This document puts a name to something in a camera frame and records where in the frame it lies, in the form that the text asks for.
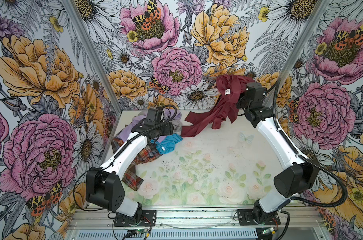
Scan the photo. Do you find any maroon cloth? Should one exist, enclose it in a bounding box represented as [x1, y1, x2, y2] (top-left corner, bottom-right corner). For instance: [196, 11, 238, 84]
[181, 75, 254, 138]

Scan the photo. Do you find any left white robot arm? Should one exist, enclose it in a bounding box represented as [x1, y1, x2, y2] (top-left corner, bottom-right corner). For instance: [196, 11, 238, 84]
[85, 105, 177, 225]

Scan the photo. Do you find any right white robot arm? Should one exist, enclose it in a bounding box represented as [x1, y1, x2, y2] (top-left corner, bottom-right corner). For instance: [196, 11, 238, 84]
[237, 83, 319, 224]

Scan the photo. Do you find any lavender cloth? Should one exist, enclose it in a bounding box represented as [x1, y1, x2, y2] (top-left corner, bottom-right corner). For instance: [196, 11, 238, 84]
[117, 108, 182, 142]

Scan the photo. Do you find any pale grey cloth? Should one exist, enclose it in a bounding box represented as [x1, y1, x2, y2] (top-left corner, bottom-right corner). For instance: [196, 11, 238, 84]
[170, 120, 183, 134]

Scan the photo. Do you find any teal cloth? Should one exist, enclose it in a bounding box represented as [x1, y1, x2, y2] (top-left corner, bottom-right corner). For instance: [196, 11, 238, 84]
[150, 134, 183, 155]

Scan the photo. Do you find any plaid flannel cloth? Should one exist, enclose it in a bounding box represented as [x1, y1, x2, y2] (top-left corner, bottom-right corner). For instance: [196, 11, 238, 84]
[122, 142, 161, 191]

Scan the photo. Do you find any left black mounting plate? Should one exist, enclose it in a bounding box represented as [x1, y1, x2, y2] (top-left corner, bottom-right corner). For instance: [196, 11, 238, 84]
[113, 210, 157, 227]

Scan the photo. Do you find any black mounting plate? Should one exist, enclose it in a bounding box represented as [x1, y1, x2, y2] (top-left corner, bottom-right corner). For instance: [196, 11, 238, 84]
[234, 209, 281, 226]
[113, 210, 157, 227]

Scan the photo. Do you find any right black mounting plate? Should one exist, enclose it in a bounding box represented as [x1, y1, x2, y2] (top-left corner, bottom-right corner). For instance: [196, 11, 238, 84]
[234, 209, 281, 226]

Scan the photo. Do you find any green circuit board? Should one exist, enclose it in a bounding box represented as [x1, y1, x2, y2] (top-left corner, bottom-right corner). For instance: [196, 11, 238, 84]
[127, 229, 151, 237]

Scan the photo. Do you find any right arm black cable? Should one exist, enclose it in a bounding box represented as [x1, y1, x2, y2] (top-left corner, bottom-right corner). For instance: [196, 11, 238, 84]
[271, 83, 349, 240]

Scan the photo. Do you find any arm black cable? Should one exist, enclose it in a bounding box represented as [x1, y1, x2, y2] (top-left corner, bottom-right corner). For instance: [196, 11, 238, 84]
[72, 104, 178, 212]
[271, 83, 349, 240]

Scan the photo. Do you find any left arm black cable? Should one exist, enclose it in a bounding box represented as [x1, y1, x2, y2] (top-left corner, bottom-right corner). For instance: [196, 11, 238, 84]
[72, 104, 178, 212]

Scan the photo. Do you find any right aluminium corner post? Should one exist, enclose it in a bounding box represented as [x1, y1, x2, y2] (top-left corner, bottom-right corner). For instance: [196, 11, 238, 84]
[274, 0, 331, 95]

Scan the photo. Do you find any aluminium corner post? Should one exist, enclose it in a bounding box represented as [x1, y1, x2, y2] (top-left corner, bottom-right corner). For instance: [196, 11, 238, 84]
[274, 0, 331, 95]
[63, 1, 122, 117]

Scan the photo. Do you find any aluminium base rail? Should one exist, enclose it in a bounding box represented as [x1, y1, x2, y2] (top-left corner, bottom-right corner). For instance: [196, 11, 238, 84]
[65, 205, 332, 240]

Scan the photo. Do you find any left aluminium corner post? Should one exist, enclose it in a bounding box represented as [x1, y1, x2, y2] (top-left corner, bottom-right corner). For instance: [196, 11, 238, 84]
[63, 1, 122, 117]

